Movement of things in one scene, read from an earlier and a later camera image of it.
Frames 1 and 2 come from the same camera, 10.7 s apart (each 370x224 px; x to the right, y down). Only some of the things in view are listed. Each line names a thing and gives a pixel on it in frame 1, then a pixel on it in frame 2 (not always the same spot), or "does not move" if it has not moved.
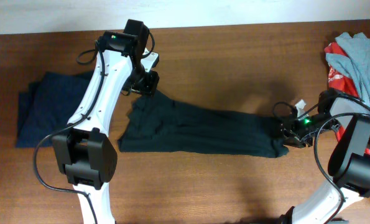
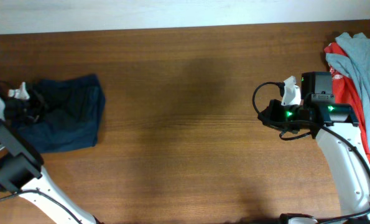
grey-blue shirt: x=362 y=59 does not move
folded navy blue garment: x=45 y=106 does not move
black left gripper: x=150 y=86 to x=41 y=109
